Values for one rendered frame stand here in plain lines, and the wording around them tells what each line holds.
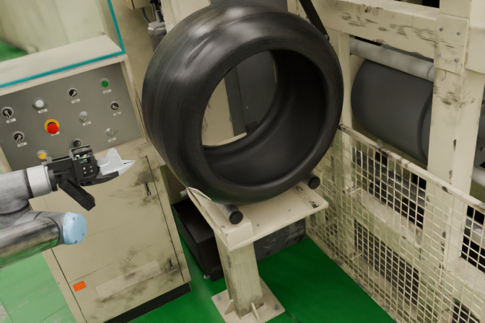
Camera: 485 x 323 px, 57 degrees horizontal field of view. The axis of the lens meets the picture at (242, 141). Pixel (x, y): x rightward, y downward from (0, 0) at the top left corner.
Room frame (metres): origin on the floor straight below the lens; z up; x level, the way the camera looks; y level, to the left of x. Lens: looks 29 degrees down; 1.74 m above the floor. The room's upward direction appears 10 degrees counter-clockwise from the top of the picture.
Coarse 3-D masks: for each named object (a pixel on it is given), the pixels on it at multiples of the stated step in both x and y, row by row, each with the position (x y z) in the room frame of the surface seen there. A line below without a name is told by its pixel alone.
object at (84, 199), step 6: (66, 180) 0.96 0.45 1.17; (60, 186) 0.95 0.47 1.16; (66, 186) 0.95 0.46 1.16; (72, 186) 0.96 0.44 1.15; (78, 186) 0.99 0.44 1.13; (66, 192) 0.95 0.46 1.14; (72, 192) 0.95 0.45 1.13; (78, 192) 0.96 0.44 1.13; (84, 192) 0.99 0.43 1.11; (78, 198) 0.96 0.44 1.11; (84, 198) 0.96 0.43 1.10; (90, 198) 0.98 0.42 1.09; (84, 204) 0.96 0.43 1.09; (90, 204) 0.96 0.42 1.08
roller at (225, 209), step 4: (216, 204) 1.12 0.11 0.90; (220, 204) 1.09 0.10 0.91; (220, 208) 1.08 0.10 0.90; (224, 208) 1.07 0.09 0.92; (228, 208) 1.06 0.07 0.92; (232, 208) 1.05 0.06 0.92; (236, 208) 1.05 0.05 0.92; (224, 212) 1.06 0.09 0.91; (228, 212) 1.04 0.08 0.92; (232, 212) 1.04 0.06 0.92; (236, 212) 1.03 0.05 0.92; (240, 212) 1.04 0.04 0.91; (228, 216) 1.03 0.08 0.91; (232, 216) 1.03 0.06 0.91; (236, 216) 1.03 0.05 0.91; (240, 216) 1.03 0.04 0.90; (228, 220) 1.04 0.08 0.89; (232, 220) 1.02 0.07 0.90; (236, 220) 1.03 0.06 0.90; (240, 220) 1.03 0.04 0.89
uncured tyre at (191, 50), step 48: (192, 48) 1.06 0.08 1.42; (240, 48) 1.05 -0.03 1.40; (288, 48) 1.09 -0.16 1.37; (144, 96) 1.15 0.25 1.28; (192, 96) 1.00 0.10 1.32; (288, 96) 1.40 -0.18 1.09; (336, 96) 1.15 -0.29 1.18; (192, 144) 0.98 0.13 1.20; (240, 144) 1.33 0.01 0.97; (288, 144) 1.30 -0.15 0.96; (240, 192) 1.02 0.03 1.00
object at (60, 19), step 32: (0, 0) 1.51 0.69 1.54; (32, 0) 1.54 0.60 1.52; (64, 0) 1.58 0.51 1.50; (96, 0) 1.62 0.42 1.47; (0, 32) 1.50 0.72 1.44; (32, 32) 1.53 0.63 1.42; (64, 32) 1.57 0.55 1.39; (96, 32) 1.61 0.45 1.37; (0, 64) 1.48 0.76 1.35; (32, 64) 1.52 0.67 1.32; (64, 64) 1.55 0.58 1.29
